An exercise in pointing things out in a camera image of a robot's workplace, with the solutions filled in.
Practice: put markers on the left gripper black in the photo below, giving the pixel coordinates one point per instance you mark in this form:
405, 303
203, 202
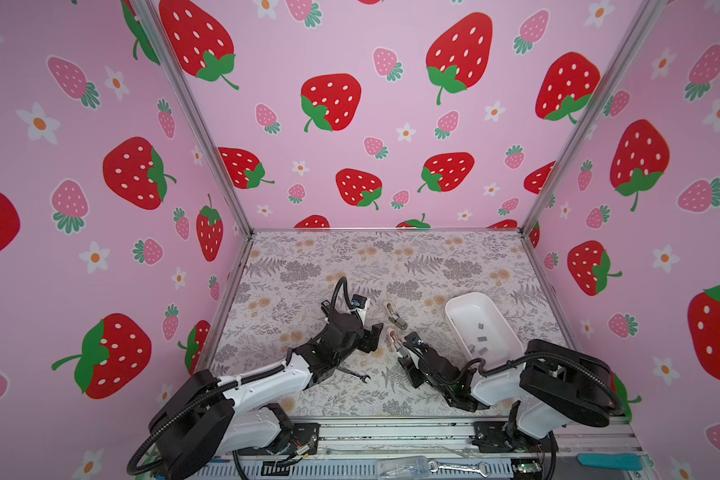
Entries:
370, 338

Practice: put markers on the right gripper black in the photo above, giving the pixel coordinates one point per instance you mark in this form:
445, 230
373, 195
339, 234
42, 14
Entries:
408, 367

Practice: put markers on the white plastic tray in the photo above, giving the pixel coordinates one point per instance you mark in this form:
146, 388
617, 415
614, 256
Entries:
482, 330

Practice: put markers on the pink mini stapler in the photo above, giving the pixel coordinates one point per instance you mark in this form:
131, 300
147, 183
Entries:
394, 341

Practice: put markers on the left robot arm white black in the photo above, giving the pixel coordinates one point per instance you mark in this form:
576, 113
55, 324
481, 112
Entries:
210, 415

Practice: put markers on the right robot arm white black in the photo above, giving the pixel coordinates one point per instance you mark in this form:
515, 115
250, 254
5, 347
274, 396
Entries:
551, 386

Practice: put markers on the small silver table wrench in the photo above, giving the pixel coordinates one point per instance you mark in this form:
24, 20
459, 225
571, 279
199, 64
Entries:
363, 377

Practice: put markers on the clear plastic bag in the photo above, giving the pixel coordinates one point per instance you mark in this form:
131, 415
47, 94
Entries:
404, 468

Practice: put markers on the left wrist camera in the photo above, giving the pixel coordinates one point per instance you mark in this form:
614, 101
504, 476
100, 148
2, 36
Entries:
359, 307

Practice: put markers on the aluminium rail base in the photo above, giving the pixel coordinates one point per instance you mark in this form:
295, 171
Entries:
396, 447

